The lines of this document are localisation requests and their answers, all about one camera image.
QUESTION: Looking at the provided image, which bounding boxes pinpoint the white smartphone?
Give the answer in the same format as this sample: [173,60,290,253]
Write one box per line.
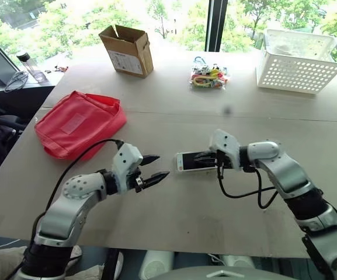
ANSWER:
[173,150,218,174]

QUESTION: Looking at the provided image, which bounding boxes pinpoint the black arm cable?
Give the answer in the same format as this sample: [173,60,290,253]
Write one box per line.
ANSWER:
[216,165,279,209]
[29,139,126,246]

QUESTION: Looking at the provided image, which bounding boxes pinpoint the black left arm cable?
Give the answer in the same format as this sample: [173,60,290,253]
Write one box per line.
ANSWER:
[29,139,126,246]

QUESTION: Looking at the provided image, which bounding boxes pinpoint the clear bag of colourful clips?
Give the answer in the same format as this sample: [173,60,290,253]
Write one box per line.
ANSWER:
[189,56,233,92]

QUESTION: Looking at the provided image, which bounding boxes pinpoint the black window frame post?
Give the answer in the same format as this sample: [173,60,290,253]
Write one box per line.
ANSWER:
[205,0,229,53]

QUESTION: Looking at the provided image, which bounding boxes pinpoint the grey robot torso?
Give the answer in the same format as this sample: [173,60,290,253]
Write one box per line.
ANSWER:
[147,265,275,280]

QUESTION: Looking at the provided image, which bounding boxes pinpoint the black eyeglasses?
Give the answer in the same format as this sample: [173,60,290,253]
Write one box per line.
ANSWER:
[4,70,30,93]

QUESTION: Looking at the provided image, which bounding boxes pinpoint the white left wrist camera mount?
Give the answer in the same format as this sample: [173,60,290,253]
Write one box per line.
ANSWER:
[111,143,144,194]

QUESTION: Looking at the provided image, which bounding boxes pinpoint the clear bottle with black cap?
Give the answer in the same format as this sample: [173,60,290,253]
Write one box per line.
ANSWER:
[16,51,47,84]

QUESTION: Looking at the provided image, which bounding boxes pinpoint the open brown cardboard box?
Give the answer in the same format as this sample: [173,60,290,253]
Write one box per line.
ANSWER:
[98,24,155,79]

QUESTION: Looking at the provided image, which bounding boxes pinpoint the black table leg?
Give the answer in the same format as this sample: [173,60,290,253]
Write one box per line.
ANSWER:
[101,247,120,280]

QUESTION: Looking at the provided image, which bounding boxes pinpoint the white perforated plastic basket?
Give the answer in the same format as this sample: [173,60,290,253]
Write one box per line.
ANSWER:
[255,28,337,95]

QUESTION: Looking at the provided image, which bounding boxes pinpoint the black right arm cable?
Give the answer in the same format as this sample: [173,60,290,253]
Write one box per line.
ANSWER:
[216,165,279,209]

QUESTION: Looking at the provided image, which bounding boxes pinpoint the white shoe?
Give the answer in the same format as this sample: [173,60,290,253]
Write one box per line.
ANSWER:
[68,244,83,268]

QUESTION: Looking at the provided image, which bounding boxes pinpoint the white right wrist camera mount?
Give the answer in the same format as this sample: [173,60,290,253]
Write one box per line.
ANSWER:
[209,128,241,172]

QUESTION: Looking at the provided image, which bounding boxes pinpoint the white rounded robot leg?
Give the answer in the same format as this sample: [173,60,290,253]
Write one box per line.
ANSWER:
[139,250,175,280]
[220,254,256,270]

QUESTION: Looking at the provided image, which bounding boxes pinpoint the red fabric pouch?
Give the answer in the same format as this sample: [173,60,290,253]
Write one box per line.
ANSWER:
[34,90,127,160]

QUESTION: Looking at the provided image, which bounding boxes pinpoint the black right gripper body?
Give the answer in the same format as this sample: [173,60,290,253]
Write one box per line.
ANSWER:
[215,149,235,170]

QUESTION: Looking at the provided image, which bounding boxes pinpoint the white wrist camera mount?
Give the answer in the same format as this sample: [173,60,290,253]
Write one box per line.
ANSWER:
[111,143,144,194]
[209,128,241,172]

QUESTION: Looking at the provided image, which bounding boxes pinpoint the small colourful parts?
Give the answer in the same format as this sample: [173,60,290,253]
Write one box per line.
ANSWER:
[44,65,70,74]

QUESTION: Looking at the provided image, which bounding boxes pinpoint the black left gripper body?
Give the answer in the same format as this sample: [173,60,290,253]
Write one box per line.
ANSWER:
[126,166,145,194]

